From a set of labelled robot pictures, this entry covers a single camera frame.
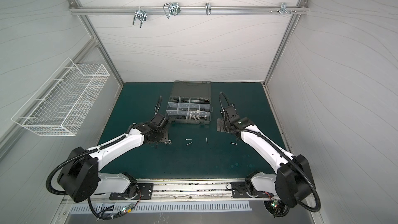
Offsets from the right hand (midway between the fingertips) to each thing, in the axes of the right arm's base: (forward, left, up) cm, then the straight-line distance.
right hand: (230, 120), depth 85 cm
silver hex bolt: (+8, +22, -10) cm, 25 cm away
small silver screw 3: (-10, +23, -11) cm, 28 cm away
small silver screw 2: (-7, +26, -11) cm, 29 cm away
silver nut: (-10, +35, -10) cm, 38 cm away
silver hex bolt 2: (+8, +20, -10) cm, 23 cm away
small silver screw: (-7, +13, -12) cm, 19 cm away
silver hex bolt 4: (+8, +25, -10) cm, 28 cm away
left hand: (-8, +36, -6) cm, 37 cm away
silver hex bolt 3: (+8, +15, -10) cm, 19 cm away
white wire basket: (-9, +78, +20) cm, 81 cm away
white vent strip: (-39, +12, -13) cm, 43 cm away
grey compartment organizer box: (+18, +26, -8) cm, 32 cm away
